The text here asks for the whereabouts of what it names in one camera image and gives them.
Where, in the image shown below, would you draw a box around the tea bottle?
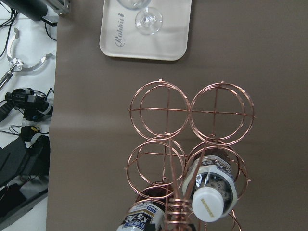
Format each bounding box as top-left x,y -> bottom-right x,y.
182,148 -> 238,222
117,186 -> 173,231

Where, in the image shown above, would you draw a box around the aluminium frame post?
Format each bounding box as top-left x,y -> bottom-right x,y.
47,0 -> 71,15

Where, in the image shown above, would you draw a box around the black camera unit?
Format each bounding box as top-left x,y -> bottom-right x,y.
0,88 -> 53,127

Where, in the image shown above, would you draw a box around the white rabbit tray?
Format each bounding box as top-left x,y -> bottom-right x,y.
99,0 -> 192,61

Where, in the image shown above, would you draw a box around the metal tongs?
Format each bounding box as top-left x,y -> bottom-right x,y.
0,28 -> 54,90

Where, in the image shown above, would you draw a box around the black plastic device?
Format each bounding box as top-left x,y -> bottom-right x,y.
0,133 -> 51,228

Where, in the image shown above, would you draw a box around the clear wine glass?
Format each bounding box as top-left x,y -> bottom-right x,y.
118,0 -> 163,35

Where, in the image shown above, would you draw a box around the black thermos bottle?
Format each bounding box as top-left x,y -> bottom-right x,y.
2,0 -> 48,21

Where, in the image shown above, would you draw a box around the copper wire bottle basket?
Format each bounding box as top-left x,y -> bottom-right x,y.
125,80 -> 256,231

